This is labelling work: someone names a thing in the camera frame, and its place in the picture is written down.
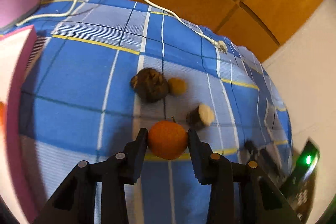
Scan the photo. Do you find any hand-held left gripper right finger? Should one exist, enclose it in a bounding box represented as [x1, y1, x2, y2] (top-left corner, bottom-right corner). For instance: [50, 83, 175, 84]
[187, 128, 303, 224]

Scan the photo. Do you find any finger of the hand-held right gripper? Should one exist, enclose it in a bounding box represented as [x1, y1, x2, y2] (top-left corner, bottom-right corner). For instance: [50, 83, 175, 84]
[244, 139, 282, 182]

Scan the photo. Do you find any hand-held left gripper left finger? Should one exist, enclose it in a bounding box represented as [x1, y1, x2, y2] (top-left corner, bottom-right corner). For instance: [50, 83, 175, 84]
[33, 128, 149, 224]

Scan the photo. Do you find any small orange with stem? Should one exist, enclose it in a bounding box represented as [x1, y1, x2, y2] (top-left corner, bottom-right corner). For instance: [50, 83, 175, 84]
[147, 116, 189, 161]

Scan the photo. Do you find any pink storage box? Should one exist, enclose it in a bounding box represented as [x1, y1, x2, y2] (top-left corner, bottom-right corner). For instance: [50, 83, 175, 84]
[0, 25, 37, 224]

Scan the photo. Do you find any cut taro piece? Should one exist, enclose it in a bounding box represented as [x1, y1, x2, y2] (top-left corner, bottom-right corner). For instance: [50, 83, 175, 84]
[186, 104, 215, 129]

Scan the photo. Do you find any knobby dark taro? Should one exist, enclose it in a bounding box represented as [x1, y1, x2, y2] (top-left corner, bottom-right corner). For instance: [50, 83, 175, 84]
[130, 68, 169, 103]

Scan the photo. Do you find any small yellowish round fruit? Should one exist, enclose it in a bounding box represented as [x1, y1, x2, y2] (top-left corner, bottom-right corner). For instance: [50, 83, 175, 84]
[168, 78, 187, 95]

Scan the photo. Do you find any blue plaid bed sheet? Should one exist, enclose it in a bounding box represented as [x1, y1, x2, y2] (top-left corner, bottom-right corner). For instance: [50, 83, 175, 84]
[20, 0, 293, 224]

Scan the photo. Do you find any white power cable with plug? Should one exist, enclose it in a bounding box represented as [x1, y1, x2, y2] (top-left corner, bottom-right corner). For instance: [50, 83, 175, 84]
[16, 0, 228, 54]

